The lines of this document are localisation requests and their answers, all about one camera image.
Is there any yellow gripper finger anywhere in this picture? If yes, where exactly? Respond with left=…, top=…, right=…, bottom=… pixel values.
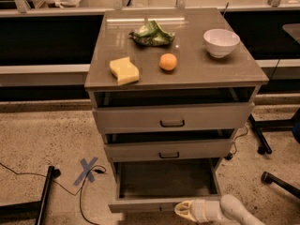
left=174, top=201, right=192, bottom=220

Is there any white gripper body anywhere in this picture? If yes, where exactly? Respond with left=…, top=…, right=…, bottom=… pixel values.
left=189, top=199, right=232, bottom=223

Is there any grey bottom drawer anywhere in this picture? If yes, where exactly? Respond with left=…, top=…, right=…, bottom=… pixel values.
left=109, top=158, right=220, bottom=213

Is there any grey drawer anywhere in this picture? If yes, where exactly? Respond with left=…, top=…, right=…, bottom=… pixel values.
left=109, top=158, right=220, bottom=213
left=102, top=128, right=235, bottom=162
left=92, top=103, right=254, bottom=134

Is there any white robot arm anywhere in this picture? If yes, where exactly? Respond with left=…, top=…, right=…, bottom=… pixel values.
left=174, top=194, right=265, bottom=225

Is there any grey middle drawer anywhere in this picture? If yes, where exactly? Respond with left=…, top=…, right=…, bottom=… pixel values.
left=102, top=128, right=235, bottom=162

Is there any grey top drawer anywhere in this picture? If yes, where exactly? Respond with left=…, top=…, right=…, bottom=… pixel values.
left=92, top=103, right=254, bottom=134

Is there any grey drawer cabinet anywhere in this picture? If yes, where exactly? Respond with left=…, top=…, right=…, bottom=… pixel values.
left=83, top=7, right=270, bottom=173

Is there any black chair leg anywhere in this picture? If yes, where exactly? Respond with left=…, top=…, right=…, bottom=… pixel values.
left=261, top=172, right=300, bottom=199

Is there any black stand leg right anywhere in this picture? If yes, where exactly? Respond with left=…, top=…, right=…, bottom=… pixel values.
left=248, top=109, right=300, bottom=155

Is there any black stand leg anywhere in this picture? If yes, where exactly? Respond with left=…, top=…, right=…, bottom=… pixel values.
left=248, top=109, right=300, bottom=155
left=0, top=166, right=61, bottom=225

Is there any blue tape cross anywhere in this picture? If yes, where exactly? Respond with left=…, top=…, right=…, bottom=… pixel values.
left=73, top=157, right=98, bottom=186

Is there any yellow sponge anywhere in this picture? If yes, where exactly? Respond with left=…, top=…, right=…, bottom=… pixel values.
left=110, top=57, right=140, bottom=85

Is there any orange fruit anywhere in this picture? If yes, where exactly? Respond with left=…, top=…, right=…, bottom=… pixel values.
left=159, top=53, right=177, bottom=71

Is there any black stand leg left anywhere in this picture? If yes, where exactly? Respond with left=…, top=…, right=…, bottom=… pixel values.
left=0, top=166, right=61, bottom=225

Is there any white bowl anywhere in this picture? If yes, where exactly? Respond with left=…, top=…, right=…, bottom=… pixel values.
left=203, top=29, right=240, bottom=58

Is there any green crumpled chip bag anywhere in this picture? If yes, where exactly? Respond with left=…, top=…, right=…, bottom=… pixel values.
left=128, top=21, right=175, bottom=47

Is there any black floor cable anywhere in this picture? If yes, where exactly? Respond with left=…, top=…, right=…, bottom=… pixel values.
left=0, top=161, right=108, bottom=225

